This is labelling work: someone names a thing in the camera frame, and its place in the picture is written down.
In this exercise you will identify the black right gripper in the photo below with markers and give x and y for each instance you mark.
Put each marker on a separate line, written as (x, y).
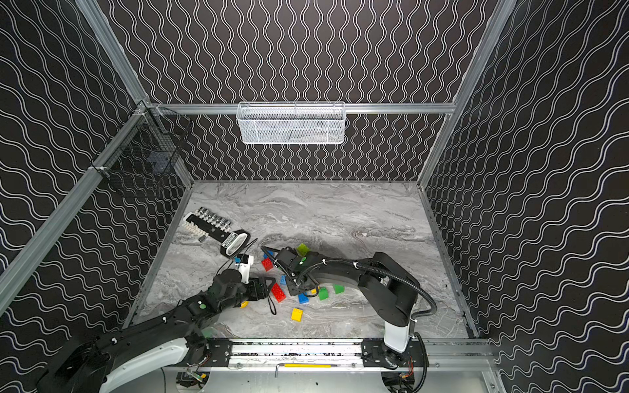
(290, 288)

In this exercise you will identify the yellow lego brick front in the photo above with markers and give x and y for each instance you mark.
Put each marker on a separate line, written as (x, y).
(297, 314)

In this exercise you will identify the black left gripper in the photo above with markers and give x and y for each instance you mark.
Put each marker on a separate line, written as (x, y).
(265, 288)

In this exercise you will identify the black socket set holder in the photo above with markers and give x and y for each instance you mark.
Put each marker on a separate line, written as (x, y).
(206, 223)

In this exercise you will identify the red long lego brick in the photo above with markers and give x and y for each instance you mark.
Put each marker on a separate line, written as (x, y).
(278, 293)

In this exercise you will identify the black wire mesh basket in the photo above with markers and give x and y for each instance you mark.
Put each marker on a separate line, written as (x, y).
(147, 163)

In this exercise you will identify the white wire mesh basket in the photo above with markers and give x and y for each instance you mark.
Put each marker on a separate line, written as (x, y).
(287, 123)

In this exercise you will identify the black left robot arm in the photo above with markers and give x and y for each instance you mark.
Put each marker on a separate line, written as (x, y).
(176, 337)

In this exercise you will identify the lime green long lego brick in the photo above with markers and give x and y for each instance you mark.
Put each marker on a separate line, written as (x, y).
(302, 250)

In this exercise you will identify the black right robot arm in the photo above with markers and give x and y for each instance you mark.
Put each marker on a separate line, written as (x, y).
(392, 291)

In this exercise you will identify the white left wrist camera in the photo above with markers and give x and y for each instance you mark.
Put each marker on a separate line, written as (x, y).
(244, 264)

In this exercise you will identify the blue long lego brick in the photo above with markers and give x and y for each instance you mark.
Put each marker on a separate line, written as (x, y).
(303, 299)

